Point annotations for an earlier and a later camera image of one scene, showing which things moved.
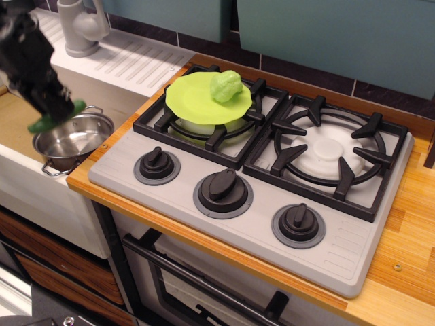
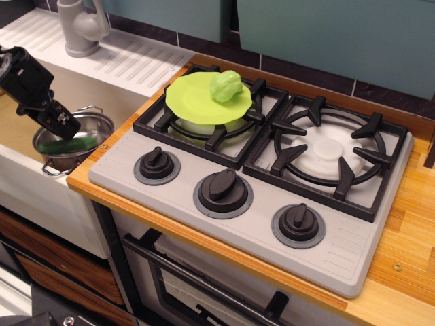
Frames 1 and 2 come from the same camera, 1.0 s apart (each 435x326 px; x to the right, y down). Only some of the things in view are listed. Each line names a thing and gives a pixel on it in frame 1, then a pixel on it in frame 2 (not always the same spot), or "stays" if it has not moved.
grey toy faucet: [83, 30] stays
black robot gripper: [25, 60] → [28, 82]
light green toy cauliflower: [225, 85] stays
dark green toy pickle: [45, 123] → [72, 145]
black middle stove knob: [223, 195] stays
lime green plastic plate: [191, 98] stays
